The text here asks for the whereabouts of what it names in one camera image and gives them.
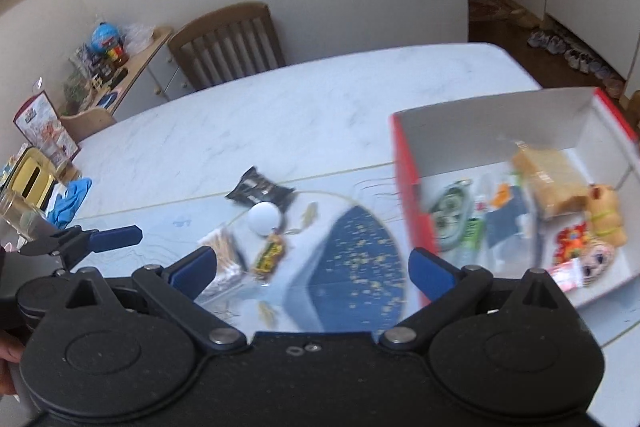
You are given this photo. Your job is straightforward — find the bag of cotton swabs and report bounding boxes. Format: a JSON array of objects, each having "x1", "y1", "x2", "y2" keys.
[{"x1": 198, "y1": 225, "x2": 246, "y2": 298}]

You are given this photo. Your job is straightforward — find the yellow green candy packet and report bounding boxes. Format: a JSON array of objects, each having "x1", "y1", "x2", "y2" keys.
[{"x1": 252, "y1": 233, "x2": 286, "y2": 281}]

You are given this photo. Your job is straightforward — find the blue white tissue pack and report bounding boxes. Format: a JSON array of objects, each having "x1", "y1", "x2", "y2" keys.
[{"x1": 480, "y1": 184, "x2": 537, "y2": 262}]

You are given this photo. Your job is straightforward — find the black snack packet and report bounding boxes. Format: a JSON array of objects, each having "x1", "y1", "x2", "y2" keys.
[{"x1": 226, "y1": 166, "x2": 295, "y2": 211}]

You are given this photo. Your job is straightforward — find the red orange fish charm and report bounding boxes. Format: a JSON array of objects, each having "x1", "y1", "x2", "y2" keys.
[{"x1": 553, "y1": 221, "x2": 590, "y2": 265}]

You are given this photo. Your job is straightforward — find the bagged bread slice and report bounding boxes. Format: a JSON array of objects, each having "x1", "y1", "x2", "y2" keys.
[{"x1": 511, "y1": 142, "x2": 588, "y2": 220}]

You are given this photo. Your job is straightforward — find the bunny doll keychain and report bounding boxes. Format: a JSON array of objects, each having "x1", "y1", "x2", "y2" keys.
[{"x1": 580, "y1": 241, "x2": 616, "y2": 286}]

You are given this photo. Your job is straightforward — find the pink white tube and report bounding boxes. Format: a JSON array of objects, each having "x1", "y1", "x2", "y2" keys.
[{"x1": 549, "y1": 258, "x2": 586, "y2": 293}]

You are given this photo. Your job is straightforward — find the person's hand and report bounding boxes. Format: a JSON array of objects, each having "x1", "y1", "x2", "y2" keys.
[{"x1": 0, "y1": 332, "x2": 24, "y2": 395}]

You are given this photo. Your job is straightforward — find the blue cloth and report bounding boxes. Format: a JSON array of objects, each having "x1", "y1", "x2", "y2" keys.
[{"x1": 47, "y1": 178, "x2": 92, "y2": 230}]

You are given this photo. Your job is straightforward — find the blue gold placemat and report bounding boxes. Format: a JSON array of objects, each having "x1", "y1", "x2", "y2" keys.
[{"x1": 283, "y1": 206, "x2": 406, "y2": 336}]

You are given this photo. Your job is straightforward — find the yellow tissue box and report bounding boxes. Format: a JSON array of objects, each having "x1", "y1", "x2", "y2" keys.
[{"x1": 6, "y1": 146, "x2": 58, "y2": 210}]

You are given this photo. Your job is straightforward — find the red picture book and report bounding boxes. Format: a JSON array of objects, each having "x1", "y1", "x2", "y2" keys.
[{"x1": 13, "y1": 92, "x2": 79, "y2": 168}]

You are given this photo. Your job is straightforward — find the red white cardboard box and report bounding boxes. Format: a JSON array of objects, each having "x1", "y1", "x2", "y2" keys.
[{"x1": 392, "y1": 88, "x2": 639, "y2": 307}]

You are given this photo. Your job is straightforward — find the wooden side cabinet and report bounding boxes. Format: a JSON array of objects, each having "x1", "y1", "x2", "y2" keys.
[{"x1": 61, "y1": 26, "x2": 194, "y2": 143}]

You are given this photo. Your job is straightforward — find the blue globe toy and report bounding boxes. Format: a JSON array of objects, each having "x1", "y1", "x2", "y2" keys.
[{"x1": 90, "y1": 22, "x2": 120, "y2": 54}]

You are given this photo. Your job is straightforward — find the dark wooden chair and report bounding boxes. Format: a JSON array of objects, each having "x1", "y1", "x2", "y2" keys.
[{"x1": 167, "y1": 1, "x2": 286, "y2": 91}]

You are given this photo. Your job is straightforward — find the row of shoes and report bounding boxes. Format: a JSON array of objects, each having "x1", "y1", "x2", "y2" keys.
[{"x1": 526, "y1": 29, "x2": 625, "y2": 100}]

